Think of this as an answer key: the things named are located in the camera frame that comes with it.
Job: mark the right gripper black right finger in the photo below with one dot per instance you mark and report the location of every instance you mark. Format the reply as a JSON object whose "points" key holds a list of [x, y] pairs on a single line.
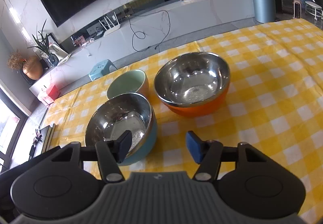
{"points": [[207, 154]]}

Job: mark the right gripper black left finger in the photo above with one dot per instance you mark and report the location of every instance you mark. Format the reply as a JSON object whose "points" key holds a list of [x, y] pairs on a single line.
{"points": [[110, 153]]}

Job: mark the blue steel bowl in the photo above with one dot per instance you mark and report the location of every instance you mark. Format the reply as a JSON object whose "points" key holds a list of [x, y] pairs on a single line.
{"points": [[127, 111]]}

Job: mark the black notebook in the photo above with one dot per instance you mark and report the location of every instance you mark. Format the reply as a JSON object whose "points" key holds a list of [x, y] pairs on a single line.
{"points": [[41, 141]]}

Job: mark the orange steel bowl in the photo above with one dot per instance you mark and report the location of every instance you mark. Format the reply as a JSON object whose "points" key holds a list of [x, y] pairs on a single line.
{"points": [[193, 84]]}

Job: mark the green ceramic bowl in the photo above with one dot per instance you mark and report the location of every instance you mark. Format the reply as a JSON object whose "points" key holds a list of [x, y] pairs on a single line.
{"points": [[132, 81]]}

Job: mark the yellow checkered tablecloth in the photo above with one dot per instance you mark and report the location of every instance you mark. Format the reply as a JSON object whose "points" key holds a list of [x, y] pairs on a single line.
{"points": [[274, 103]]}

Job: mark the pink storage box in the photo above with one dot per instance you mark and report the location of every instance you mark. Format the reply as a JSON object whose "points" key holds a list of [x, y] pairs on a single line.
{"points": [[49, 94]]}

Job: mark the blue plastic stool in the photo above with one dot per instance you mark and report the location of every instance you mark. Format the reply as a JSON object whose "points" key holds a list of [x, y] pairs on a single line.
{"points": [[101, 69]]}

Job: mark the green plant in vase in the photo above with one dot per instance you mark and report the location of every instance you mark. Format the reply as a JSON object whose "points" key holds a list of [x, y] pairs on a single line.
{"points": [[42, 43]]}

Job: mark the white wifi router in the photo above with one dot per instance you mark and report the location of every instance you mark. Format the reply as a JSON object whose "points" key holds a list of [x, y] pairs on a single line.
{"points": [[110, 24]]}

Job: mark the dried flower bouquet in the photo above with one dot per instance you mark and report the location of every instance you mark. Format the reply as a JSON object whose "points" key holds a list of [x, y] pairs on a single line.
{"points": [[16, 61]]}

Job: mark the white tv cabinet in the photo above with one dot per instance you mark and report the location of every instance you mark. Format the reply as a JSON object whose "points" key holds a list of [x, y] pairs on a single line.
{"points": [[169, 26]]}

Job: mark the grey trash can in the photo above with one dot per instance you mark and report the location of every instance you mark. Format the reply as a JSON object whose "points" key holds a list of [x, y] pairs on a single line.
{"points": [[265, 10]]}

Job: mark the white photo frame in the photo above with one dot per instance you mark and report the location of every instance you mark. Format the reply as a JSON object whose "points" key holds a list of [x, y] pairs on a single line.
{"points": [[59, 53]]}

